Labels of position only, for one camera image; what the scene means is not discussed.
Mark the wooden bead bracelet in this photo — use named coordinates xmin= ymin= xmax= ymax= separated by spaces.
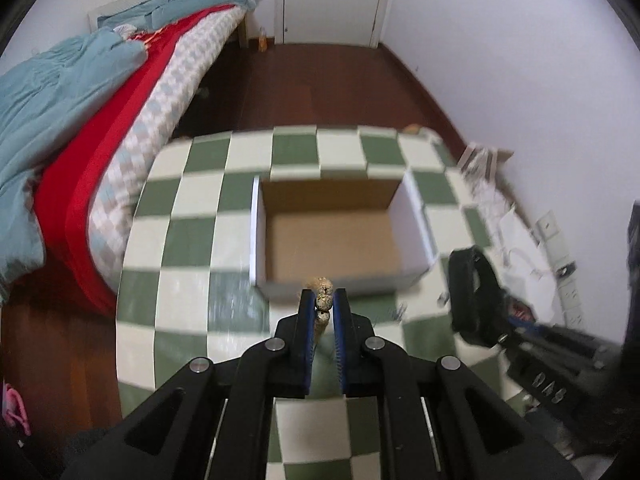
xmin=307 ymin=275 xmax=335 ymax=361

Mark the black wrist watch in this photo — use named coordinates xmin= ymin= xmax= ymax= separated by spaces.
xmin=447 ymin=246 xmax=511 ymax=348

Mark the white patterned bag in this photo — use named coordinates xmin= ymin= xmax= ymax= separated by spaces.
xmin=458 ymin=143 xmax=556 ymax=323

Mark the white cardboard box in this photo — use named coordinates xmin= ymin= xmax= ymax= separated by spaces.
xmin=250 ymin=171 xmax=436 ymax=301

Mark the pink slipper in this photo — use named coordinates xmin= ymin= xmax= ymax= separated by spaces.
xmin=1 ymin=382 xmax=32 ymax=437

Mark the red bed sheet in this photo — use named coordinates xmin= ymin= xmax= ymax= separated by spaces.
xmin=32 ymin=3 xmax=246 ymax=318

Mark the white door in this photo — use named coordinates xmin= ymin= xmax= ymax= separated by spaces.
xmin=274 ymin=0 xmax=388 ymax=48

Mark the orange drink bottle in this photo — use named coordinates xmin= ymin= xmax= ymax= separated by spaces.
xmin=258 ymin=27 xmax=268 ymax=53

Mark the bed with checkered mattress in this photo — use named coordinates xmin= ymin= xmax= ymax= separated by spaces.
xmin=0 ymin=0 xmax=264 ymax=311

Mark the light blue duvet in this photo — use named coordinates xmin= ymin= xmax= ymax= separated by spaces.
xmin=0 ymin=0 xmax=260 ymax=306

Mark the white wall power strip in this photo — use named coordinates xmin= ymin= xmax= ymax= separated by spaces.
xmin=535 ymin=210 xmax=586 ymax=330

